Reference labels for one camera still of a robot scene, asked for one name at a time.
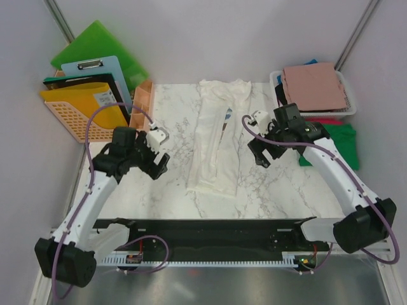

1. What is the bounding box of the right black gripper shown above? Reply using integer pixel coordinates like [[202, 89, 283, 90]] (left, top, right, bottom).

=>
[[247, 118, 288, 168]]

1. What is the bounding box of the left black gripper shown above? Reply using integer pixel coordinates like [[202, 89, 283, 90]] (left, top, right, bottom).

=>
[[127, 132, 169, 180]]

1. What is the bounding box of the white printed t shirt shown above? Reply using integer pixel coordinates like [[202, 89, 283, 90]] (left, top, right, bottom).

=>
[[187, 79, 252, 197]]

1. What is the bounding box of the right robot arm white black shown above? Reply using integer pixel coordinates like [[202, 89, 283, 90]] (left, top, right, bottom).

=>
[[242, 104, 396, 254]]

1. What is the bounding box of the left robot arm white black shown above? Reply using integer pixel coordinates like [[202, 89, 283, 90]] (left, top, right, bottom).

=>
[[34, 127, 170, 288]]

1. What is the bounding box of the black garment in basket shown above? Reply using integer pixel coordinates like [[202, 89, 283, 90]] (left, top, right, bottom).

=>
[[275, 84, 287, 105]]

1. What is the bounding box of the red t shirt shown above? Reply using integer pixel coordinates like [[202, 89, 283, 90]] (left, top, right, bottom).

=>
[[305, 117, 343, 125]]

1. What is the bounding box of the pink folded t shirt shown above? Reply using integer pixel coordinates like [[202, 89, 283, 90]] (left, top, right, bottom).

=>
[[281, 62, 347, 112]]

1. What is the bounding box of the peach compartment organizer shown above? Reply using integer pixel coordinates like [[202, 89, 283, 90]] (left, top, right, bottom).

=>
[[129, 79, 155, 132]]

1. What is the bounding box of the green t shirt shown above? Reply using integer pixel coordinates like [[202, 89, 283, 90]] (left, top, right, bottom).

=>
[[298, 123, 361, 171]]

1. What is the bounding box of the white laundry basket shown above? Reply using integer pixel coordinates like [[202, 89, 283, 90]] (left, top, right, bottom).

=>
[[266, 71, 357, 119]]

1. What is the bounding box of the orange mesh file holder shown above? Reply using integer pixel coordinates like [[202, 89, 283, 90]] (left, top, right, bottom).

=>
[[44, 70, 131, 144]]

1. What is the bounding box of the yellow folder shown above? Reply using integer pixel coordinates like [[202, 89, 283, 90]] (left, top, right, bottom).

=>
[[39, 82, 128, 129]]

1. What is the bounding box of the black folder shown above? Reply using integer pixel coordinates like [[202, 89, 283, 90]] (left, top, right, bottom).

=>
[[43, 73, 125, 102]]

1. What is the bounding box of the light blue clipboard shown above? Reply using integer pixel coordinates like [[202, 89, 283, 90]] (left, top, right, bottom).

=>
[[61, 56, 133, 111]]

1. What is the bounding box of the green plastic board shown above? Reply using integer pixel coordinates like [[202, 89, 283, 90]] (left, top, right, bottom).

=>
[[51, 20, 149, 91]]

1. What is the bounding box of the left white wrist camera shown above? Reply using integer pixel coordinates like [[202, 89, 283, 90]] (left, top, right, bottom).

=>
[[146, 123, 169, 153]]

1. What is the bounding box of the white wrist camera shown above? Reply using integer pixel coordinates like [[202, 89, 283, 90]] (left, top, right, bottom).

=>
[[146, 123, 169, 153], [249, 111, 272, 136]]

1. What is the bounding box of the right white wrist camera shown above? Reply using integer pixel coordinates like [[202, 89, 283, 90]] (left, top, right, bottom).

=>
[[249, 111, 272, 136]]

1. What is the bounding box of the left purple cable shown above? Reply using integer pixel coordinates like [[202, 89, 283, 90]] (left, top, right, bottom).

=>
[[50, 103, 169, 301]]

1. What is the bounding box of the purple cable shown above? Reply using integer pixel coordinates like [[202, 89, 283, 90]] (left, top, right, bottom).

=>
[[50, 103, 169, 301], [241, 114, 401, 276]]

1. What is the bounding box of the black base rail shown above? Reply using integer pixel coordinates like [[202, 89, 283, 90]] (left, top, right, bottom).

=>
[[95, 217, 338, 263]]

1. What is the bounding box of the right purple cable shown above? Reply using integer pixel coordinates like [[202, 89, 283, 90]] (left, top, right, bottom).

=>
[[241, 114, 401, 276]]

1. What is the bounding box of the white cable duct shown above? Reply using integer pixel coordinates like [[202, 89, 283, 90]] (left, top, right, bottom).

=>
[[97, 251, 298, 268]]

